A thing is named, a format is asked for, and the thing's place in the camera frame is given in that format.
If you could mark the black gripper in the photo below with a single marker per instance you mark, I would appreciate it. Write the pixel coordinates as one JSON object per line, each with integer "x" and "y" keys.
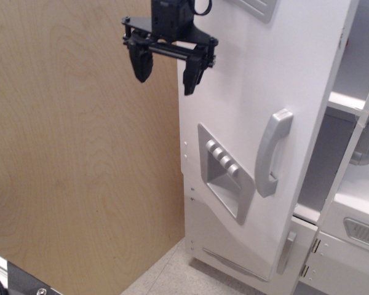
{"x": 170, "y": 31}

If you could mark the white fridge door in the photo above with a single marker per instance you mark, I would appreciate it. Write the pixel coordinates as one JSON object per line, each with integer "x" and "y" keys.
{"x": 290, "y": 63}

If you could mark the grey fridge top badge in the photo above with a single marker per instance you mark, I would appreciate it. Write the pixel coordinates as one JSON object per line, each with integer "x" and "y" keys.
{"x": 260, "y": 9}

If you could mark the white toy fridge cabinet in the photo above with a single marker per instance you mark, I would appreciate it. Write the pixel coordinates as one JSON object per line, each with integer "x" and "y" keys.
{"x": 344, "y": 119}

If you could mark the grey dispenser box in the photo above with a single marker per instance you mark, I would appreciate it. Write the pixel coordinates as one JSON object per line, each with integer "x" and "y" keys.
{"x": 224, "y": 176}

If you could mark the white lower freezer door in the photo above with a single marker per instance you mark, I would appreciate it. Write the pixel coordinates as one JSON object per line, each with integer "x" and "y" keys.
{"x": 209, "y": 241}

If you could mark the brass oven door hinge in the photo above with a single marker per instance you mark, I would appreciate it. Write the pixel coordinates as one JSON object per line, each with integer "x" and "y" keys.
{"x": 315, "y": 245}

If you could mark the brass lower oven hinge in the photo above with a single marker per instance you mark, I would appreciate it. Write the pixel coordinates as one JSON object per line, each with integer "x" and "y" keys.
{"x": 304, "y": 270}

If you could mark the white toy oven unit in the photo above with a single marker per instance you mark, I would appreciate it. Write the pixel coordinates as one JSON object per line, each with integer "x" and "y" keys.
{"x": 341, "y": 264}

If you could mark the grey oven vent panel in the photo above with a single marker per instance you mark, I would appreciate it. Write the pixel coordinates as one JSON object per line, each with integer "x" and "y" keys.
{"x": 357, "y": 230}

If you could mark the silver freezer door handle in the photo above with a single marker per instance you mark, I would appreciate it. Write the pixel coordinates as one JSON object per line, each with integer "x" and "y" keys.
{"x": 288, "y": 245}

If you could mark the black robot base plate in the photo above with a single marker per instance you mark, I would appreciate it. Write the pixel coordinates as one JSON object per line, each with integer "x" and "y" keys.
{"x": 17, "y": 281}

